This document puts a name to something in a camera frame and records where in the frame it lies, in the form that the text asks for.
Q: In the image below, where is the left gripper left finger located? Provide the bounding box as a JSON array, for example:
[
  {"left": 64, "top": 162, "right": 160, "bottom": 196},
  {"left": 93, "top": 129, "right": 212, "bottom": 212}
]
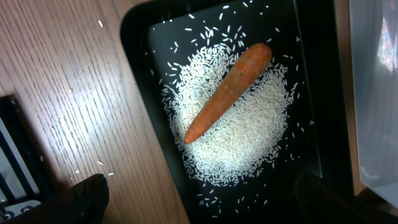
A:
[{"left": 7, "top": 174, "right": 109, "bottom": 224}]

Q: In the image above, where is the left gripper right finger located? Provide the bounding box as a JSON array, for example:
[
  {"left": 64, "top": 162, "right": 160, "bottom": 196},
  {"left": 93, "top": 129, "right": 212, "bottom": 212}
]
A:
[{"left": 294, "top": 173, "right": 397, "bottom": 224}]

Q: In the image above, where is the white rice pile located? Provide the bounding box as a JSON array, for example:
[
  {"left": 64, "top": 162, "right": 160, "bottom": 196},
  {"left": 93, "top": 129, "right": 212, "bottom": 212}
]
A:
[{"left": 150, "top": 0, "right": 315, "bottom": 218}]

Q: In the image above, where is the orange carrot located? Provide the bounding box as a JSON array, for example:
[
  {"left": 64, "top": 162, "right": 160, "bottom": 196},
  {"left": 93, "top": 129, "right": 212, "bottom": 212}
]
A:
[{"left": 183, "top": 42, "right": 272, "bottom": 144}]

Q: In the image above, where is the black waste tray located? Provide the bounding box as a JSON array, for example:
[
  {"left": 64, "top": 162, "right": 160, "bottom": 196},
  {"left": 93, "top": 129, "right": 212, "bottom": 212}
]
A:
[{"left": 120, "top": 1, "right": 353, "bottom": 223}]

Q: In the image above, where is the clear plastic bin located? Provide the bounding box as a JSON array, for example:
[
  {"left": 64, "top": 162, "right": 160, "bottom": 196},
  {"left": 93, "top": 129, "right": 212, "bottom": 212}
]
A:
[{"left": 349, "top": 0, "right": 397, "bottom": 206}]

